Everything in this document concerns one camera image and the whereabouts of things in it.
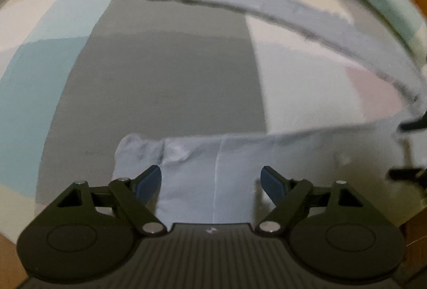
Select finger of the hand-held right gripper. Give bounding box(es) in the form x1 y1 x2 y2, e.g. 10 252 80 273
385 167 427 182
398 117 427 133

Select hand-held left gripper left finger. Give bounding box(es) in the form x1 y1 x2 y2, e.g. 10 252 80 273
56 164 168 237

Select patchwork bed sheet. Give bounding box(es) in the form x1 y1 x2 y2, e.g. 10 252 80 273
0 0 427 243

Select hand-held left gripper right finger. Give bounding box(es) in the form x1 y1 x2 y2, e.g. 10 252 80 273
254 165 368 237

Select grey printed pants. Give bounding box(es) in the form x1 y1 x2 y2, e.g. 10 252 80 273
115 0 422 224

